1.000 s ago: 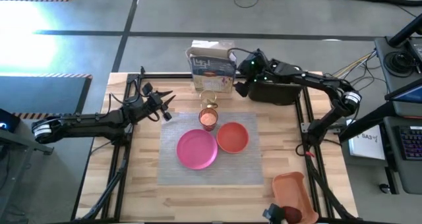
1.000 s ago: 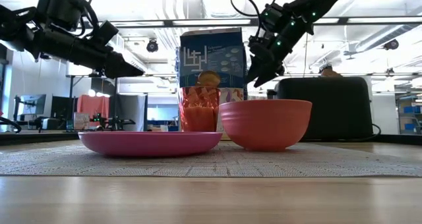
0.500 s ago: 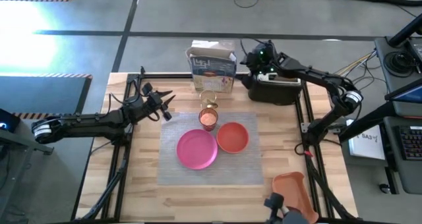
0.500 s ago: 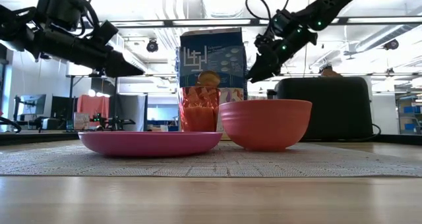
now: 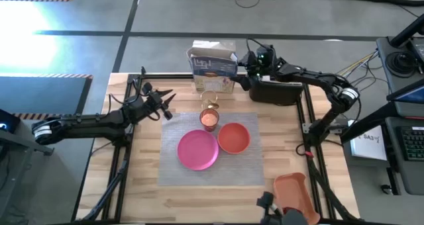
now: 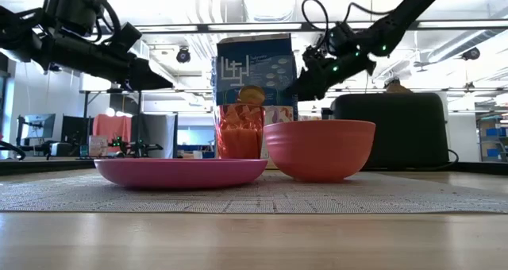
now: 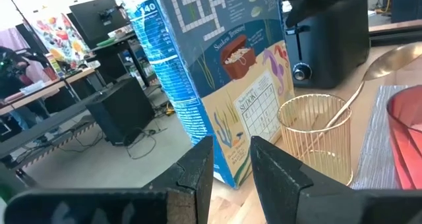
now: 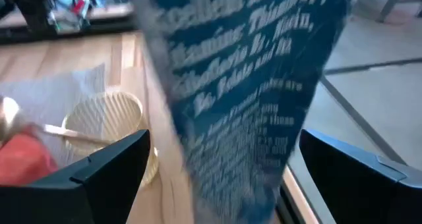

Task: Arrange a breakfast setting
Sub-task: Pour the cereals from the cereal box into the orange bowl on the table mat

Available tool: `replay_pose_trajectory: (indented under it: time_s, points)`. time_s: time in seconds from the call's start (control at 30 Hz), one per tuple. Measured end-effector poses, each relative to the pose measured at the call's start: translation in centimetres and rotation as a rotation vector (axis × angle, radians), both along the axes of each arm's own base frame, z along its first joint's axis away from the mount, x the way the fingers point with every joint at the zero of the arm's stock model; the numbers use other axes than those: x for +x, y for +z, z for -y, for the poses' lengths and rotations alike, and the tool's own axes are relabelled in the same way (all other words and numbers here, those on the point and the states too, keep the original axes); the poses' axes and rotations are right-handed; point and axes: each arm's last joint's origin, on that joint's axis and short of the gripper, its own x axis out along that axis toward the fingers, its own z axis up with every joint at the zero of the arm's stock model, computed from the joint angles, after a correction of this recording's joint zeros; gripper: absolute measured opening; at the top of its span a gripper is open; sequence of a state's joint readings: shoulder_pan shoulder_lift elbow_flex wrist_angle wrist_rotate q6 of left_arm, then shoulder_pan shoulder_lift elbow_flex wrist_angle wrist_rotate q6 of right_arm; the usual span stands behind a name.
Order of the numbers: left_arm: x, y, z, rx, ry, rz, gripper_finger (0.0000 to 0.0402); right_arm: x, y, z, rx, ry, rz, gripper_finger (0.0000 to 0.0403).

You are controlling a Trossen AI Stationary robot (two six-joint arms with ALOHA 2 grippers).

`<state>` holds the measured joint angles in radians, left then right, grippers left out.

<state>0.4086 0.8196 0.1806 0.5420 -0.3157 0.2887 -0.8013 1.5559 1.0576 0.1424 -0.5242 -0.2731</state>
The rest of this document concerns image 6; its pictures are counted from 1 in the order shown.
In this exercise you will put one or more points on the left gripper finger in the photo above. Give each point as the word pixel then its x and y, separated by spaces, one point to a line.
pixel 148 77

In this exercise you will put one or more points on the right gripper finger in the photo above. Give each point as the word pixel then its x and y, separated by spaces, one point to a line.
pixel 309 89

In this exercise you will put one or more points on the blue cereal box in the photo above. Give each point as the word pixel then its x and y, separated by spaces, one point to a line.
pixel 258 63

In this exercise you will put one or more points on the red bowl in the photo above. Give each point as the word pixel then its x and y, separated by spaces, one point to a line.
pixel 319 151

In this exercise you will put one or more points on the orange faceted glass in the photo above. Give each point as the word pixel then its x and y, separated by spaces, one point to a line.
pixel 240 137

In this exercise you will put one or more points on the pink plate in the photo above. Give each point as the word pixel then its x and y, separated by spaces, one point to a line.
pixel 180 172

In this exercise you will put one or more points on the grey woven placemat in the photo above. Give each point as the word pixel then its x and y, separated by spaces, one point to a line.
pixel 357 196

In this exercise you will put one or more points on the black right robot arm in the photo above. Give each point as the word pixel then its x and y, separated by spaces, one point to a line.
pixel 405 16

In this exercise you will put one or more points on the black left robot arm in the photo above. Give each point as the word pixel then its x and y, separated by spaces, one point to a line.
pixel 16 35

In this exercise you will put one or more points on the grey partition panel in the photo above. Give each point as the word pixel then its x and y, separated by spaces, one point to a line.
pixel 158 135

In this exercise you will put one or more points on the orange hanging cloth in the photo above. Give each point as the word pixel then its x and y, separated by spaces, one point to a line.
pixel 112 128

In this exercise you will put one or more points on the small black background robot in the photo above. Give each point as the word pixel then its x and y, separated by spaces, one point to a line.
pixel 135 147

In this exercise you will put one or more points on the person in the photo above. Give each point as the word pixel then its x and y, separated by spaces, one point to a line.
pixel 399 88

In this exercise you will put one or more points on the computer monitor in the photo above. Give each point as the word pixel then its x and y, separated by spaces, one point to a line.
pixel 37 126

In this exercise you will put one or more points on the small pale box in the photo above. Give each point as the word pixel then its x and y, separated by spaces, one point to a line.
pixel 98 145

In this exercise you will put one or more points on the black toaster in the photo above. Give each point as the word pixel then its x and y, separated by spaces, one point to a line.
pixel 397 127

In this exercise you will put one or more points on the shelf with blue bins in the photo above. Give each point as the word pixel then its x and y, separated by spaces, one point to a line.
pixel 494 137

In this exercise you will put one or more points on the black table frame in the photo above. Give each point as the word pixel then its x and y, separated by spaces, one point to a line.
pixel 85 103

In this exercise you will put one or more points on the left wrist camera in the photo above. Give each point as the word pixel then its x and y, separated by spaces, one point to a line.
pixel 128 35

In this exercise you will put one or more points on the black overhead frame beam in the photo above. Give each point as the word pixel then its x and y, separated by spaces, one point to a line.
pixel 258 26

